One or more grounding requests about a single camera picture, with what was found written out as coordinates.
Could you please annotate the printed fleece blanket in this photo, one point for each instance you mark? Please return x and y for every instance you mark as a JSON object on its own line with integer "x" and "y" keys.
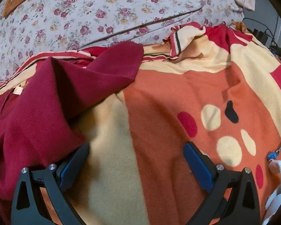
{"x": 168, "y": 103}

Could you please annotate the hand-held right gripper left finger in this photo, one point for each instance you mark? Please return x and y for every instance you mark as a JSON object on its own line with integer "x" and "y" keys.
{"x": 66, "y": 170}

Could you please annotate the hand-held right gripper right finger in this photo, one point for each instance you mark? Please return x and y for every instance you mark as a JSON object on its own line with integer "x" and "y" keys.
{"x": 197, "y": 165}

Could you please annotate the maroon shirt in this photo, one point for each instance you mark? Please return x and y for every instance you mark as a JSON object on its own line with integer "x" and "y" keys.
{"x": 37, "y": 103}

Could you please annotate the floral bed sheet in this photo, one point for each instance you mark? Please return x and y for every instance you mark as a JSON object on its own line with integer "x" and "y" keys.
{"x": 96, "y": 11}

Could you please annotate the brown patterned cushion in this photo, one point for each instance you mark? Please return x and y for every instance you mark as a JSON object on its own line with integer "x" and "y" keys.
{"x": 16, "y": 0}

